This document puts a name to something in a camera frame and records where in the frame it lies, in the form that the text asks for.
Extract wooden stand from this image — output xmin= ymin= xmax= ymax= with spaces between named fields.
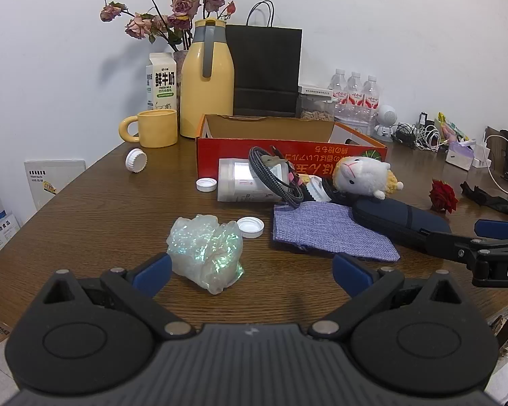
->
xmin=485 ymin=127 xmax=508 ymax=195

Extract red cardboard box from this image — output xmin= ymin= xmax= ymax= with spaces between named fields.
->
xmin=196 ymin=113 xmax=388 ymax=183

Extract clear jar of seeds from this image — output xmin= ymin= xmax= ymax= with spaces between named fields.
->
xmin=297 ymin=93 xmax=336 ymax=121

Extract black strap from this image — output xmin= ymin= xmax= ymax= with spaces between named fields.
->
xmin=461 ymin=181 xmax=508 ymax=216

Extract colourful snack packet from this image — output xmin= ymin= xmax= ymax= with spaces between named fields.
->
xmin=437 ymin=112 xmax=470 ymax=142

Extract black braided cable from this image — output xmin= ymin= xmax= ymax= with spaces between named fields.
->
xmin=249 ymin=146 xmax=318 ymax=209

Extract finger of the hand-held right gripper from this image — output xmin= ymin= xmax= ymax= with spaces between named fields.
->
xmin=421 ymin=229 xmax=492 ymax=269
xmin=474 ymin=219 xmax=508 ymax=240

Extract white robot toy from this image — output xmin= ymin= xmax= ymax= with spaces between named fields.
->
xmin=373 ymin=104 xmax=401 ymax=143

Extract tangled charger cables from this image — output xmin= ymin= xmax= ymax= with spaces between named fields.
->
xmin=393 ymin=122 xmax=443 ymax=152

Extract white milk carton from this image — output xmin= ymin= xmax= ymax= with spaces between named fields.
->
xmin=146 ymin=52 xmax=178 ymax=113

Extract glass vase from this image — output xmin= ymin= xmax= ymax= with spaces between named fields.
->
xmin=173 ymin=50 xmax=190 ymax=77

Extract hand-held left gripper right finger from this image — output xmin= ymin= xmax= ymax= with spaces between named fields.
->
xmin=309 ymin=253 xmax=466 ymax=341

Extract white sheep plush toy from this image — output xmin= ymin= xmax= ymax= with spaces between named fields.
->
xmin=332 ymin=156 xmax=405 ymax=200

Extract dried pink rose bouquet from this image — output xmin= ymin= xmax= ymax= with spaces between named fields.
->
xmin=100 ymin=0 xmax=237 ymax=51

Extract red rose flower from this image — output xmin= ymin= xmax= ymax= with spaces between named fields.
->
xmin=429 ymin=179 xmax=459 ymax=213

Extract white ribbed jar lid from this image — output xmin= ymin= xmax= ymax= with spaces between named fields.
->
xmin=125 ymin=148 xmax=148 ymax=173

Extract flat white box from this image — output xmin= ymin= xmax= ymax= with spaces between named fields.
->
xmin=298 ymin=85 xmax=338 ymax=101

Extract iridescent plastic bag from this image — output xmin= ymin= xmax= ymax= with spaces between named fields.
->
xmin=166 ymin=214 xmax=244 ymax=296

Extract purple woven pouch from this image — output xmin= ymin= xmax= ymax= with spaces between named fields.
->
xmin=272 ymin=201 xmax=402 ymax=262

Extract yellow mug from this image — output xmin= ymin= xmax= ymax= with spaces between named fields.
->
xmin=119 ymin=109 xmax=179 ymax=149

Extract small white bottle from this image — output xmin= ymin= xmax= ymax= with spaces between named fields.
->
xmin=305 ymin=177 xmax=335 ymax=203

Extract stack of blue pamphlets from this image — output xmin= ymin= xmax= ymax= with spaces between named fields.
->
xmin=0 ymin=209 xmax=22 ymax=265

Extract purple tissue pack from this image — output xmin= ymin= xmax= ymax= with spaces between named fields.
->
xmin=445 ymin=139 xmax=477 ymax=172

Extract black paper bag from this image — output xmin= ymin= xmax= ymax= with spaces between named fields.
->
xmin=225 ymin=1 xmax=303 ymax=118

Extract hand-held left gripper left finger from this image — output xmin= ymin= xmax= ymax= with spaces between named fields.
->
xmin=40 ymin=253 xmax=195 ymax=341

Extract clear plastic swab container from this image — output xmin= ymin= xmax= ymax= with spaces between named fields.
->
xmin=217 ymin=157 xmax=293 ymax=203

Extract white charging cable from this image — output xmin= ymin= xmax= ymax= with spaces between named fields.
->
xmin=482 ymin=134 xmax=508 ymax=199

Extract yellow thermos jug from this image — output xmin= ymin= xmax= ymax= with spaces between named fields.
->
xmin=180 ymin=18 xmax=235 ymax=139

